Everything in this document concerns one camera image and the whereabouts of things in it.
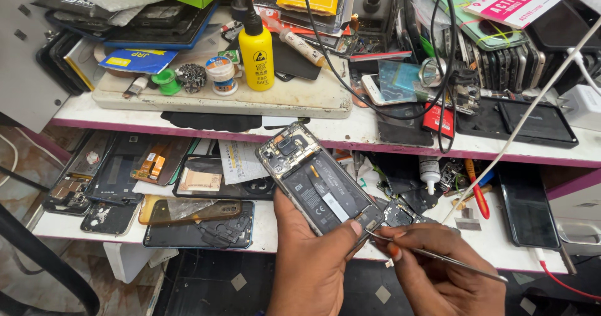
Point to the person's right hand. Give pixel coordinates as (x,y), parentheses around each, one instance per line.
(441,283)

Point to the person's left hand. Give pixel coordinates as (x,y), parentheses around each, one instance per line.
(305,269)

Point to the metal tweezers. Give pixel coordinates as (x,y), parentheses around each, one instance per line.
(450,259)

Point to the black smartphone with battery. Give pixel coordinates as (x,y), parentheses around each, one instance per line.
(310,180)

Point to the black phone circuit board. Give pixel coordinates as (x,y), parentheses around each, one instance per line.
(399,215)

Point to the white glue bottle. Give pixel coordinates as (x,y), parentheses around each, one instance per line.
(429,175)

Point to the printed paper sheet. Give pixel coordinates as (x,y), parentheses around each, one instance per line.
(239,161)

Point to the brown phone in clear case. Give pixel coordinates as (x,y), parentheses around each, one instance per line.
(188,212)

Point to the folded paper note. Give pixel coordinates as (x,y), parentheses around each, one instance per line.
(199,181)

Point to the white drawer box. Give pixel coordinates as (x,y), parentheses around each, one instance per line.
(577,212)

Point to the black pouch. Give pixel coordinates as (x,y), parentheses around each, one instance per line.
(404,130)

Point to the red phone battery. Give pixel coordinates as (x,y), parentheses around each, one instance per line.
(436,121)

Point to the white work board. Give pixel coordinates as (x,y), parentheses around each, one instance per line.
(291,93)

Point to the phone panel with orange flex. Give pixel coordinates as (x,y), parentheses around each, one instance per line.
(159,161)

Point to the white smartphone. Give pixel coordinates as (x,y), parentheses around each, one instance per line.
(371,93)

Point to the broken black back cover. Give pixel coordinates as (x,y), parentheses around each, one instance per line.
(108,220)

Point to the small white flux jar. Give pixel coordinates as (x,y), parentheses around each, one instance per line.
(221,76)

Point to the metal flashlight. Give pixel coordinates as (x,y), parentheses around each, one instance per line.
(429,72)

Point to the dark phone back panel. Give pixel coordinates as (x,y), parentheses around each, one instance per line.
(115,170)

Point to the yellow bottle with black nozzle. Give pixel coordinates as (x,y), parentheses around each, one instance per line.
(256,58)

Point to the glue syringe tube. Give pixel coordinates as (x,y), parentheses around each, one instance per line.
(300,44)

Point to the row of upright phones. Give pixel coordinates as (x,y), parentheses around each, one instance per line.
(507,67)

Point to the white charger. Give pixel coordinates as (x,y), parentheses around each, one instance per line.
(584,107)

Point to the green solder wick spool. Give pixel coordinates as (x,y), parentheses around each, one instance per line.
(166,81)

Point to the green phone with rubber bands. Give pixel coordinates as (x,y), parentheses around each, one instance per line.
(479,32)

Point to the blue and yellow packet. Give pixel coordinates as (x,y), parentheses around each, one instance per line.
(138,60)

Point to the black microscope stand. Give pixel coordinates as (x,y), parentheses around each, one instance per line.
(375,6)

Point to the stack of dark tablets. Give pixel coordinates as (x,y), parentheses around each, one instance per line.
(159,29)

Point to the pink and white box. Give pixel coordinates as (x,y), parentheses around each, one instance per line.
(516,1)

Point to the stack of phone screens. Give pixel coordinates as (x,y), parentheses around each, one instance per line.
(61,62)

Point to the grey metal panel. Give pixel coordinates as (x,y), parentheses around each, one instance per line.
(28,62)

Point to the black packet with white label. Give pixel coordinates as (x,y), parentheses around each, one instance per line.
(70,4)

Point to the black phone with blue frame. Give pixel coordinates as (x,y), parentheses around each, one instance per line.
(178,238)

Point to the black phone display frame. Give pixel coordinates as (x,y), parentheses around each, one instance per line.
(479,123)

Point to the opened phone frame with board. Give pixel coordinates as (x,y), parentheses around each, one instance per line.
(70,189)

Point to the black chair frame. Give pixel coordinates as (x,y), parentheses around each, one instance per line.
(56,264)

